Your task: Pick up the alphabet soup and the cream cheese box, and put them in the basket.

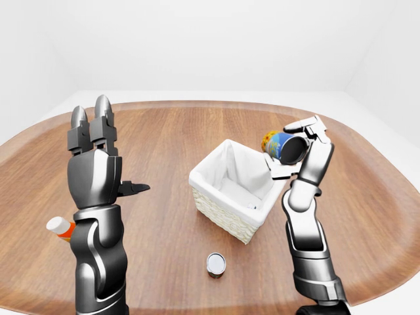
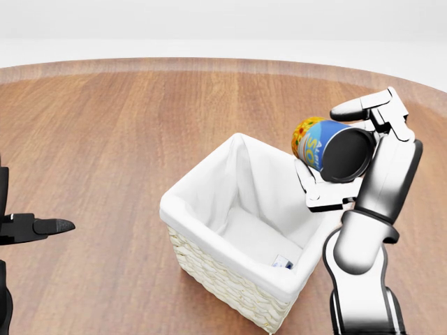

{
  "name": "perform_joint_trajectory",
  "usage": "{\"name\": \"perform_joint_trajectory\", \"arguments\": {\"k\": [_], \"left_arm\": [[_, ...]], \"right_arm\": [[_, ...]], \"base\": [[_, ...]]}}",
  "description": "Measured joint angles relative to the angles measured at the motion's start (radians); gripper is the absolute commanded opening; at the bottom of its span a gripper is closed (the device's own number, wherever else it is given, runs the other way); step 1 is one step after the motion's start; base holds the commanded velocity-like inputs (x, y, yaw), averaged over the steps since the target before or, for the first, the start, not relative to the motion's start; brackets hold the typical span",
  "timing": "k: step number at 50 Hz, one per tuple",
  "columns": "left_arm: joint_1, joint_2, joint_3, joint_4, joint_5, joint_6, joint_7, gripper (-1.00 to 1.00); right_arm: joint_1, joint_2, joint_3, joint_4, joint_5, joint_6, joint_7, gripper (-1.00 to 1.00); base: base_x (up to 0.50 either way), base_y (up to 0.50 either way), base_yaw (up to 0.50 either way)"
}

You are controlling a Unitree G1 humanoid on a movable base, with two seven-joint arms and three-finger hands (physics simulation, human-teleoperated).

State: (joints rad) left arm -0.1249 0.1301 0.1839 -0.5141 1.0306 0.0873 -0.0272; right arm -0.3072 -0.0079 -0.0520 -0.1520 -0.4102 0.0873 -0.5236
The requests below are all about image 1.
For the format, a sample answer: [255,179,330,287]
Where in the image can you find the white woven basket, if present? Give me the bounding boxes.
[188,138,287,245]

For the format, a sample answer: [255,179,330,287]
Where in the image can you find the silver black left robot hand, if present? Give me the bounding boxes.
[66,94,151,210]

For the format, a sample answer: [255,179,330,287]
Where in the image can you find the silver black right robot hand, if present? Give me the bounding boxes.
[264,114,335,186]

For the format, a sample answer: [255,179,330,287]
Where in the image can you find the small silver-lidded tin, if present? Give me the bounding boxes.
[206,252,226,280]

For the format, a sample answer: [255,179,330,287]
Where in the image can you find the blue yellow soup can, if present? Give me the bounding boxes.
[261,130,310,166]

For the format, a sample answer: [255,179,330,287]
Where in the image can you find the orange bottle with white cap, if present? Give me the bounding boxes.
[46,216,77,243]

